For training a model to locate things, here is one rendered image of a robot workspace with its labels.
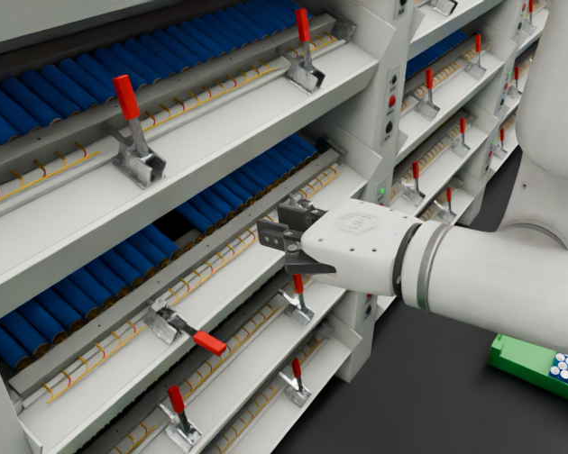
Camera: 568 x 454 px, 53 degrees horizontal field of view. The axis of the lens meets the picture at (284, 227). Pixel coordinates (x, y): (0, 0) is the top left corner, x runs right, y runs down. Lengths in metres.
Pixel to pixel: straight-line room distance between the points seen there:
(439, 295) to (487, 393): 0.77
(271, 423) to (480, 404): 0.44
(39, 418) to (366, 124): 0.58
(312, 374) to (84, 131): 0.70
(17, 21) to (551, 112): 0.35
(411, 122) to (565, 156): 0.69
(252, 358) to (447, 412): 0.49
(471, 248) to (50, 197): 0.35
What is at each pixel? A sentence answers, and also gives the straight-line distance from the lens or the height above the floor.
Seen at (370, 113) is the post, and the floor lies 0.59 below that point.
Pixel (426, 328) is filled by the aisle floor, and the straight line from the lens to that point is 1.37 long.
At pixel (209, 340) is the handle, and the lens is 0.60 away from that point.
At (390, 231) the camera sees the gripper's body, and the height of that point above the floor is 0.62.
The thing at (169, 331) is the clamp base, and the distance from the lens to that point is 0.62.
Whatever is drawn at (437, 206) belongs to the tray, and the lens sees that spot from 1.57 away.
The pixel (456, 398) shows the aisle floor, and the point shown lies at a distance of 1.24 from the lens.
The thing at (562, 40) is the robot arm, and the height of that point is 0.82.
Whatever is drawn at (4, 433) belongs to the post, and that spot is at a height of 0.54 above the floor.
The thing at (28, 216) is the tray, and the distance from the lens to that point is 0.48.
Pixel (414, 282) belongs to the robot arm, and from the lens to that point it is 0.52.
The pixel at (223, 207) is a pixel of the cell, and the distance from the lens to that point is 0.74.
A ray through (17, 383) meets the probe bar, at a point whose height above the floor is 0.53.
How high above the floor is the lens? 0.93
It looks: 35 degrees down
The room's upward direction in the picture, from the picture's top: straight up
